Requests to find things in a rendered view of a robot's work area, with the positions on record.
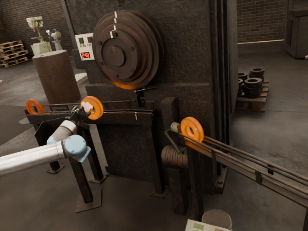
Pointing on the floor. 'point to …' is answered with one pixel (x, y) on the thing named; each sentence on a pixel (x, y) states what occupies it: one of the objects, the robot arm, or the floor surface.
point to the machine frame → (167, 83)
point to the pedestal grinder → (56, 40)
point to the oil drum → (57, 77)
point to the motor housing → (177, 177)
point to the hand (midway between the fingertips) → (90, 105)
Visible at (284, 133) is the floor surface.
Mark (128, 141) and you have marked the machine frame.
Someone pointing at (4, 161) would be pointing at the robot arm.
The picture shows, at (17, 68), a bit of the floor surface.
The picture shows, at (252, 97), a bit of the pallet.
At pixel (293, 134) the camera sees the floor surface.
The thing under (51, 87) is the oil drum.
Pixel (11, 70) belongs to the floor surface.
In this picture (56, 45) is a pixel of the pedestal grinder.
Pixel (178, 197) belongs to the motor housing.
